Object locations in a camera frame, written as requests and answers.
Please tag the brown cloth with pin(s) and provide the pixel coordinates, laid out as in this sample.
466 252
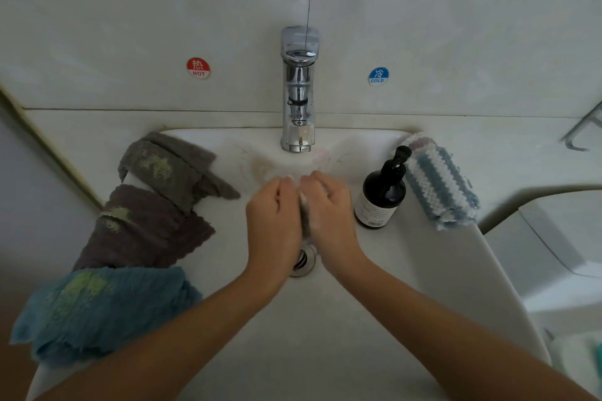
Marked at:
141 232

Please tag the white toilet lid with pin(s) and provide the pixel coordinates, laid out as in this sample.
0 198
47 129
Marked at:
578 363

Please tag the metal sink drain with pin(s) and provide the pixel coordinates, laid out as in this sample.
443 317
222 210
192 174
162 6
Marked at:
305 264

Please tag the person's right forearm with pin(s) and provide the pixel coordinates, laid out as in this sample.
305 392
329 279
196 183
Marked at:
461 340

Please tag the person's left forearm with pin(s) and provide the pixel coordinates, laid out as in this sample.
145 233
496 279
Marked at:
150 349

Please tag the chrome faucet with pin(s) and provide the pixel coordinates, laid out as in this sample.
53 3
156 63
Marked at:
299 86

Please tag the pink white striped cloth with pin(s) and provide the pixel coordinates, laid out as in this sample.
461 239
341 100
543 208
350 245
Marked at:
414 139

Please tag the black pump soap bottle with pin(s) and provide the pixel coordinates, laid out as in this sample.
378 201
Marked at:
378 200

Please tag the person's left hand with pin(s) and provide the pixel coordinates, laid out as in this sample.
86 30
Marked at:
273 232

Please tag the blue stained cloth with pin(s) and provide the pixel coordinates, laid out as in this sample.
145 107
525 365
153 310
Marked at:
99 311

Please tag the blue round sticker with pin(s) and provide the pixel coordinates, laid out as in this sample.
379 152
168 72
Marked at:
378 76

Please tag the metal wall shelf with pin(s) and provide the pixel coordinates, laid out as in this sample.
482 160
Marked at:
585 128

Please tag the red round sticker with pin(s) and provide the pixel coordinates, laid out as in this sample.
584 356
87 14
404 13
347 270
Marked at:
198 68

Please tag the white ceramic sink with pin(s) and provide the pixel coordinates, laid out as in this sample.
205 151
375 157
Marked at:
320 340

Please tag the person's right hand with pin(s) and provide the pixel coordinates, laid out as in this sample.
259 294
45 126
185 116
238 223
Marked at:
331 222

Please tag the white toilet tank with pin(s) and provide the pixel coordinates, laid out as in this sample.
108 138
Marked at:
560 255

